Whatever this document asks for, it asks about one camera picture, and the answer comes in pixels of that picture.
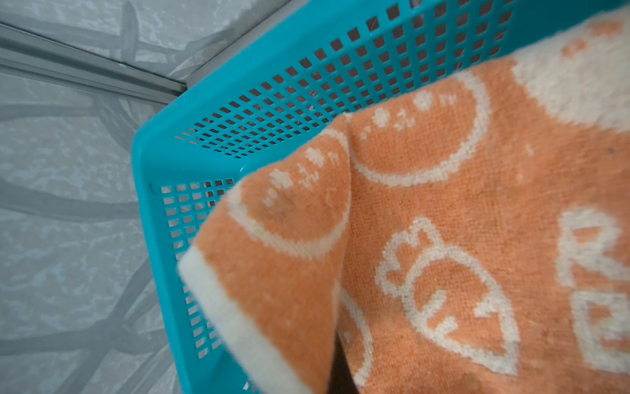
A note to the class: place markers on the aluminium frame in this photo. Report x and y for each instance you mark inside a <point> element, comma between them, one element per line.
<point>146,49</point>

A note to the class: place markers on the teal plastic basket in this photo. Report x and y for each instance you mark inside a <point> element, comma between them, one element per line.
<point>274,94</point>

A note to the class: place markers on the orange bunny towel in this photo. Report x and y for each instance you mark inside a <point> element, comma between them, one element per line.
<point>469,237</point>

